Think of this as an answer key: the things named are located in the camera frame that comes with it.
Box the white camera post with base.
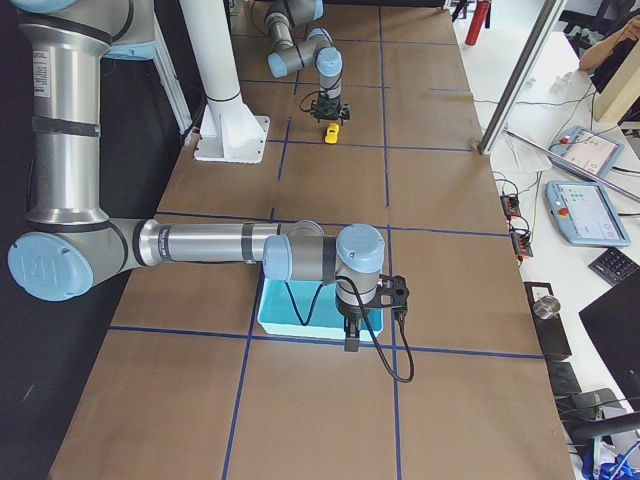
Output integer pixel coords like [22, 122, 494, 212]
[180, 0, 270, 164]

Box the orange black connector box upper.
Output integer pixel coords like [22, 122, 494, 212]
[500, 194, 521, 219]

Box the yellow beetle toy car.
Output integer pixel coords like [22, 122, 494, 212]
[324, 122, 341, 145]

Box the aluminium frame post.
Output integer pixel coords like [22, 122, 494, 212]
[477, 0, 566, 155]

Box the upper teach pendant tablet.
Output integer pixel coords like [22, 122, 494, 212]
[549, 126, 624, 178]

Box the lower teach pendant tablet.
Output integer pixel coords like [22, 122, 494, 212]
[545, 181, 631, 247]

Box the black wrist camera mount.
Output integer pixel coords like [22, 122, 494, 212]
[367, 274, 410, 314]

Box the teach pendant tablet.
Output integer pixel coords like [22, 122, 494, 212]
[549, 126, 624, 178]
[545, 181, 631, 247]

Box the orange black connector box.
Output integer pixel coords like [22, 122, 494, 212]
[510, 229, 533, 260]
[500, 194, 521, 219]

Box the black flat panel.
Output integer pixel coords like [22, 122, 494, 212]
[579, 275, 639, 410]

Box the orange black connector box lower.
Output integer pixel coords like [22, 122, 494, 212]
[510, 229, 533, 260]

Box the small metal cup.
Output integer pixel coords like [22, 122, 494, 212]
[532, 295, 561, 320]

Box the light blue plastic bin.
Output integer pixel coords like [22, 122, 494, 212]
[256, 276, 387, 344]

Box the black keypad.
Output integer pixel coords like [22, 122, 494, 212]
[588, 247, 639, 286]

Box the black bar under cup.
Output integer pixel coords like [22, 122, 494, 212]
[524, 281, 572, 361]

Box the person forearm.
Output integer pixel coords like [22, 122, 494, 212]
[579, 16, 639, 71]

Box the red fire extinguisher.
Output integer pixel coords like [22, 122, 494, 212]
[465, 0, 492, 46]

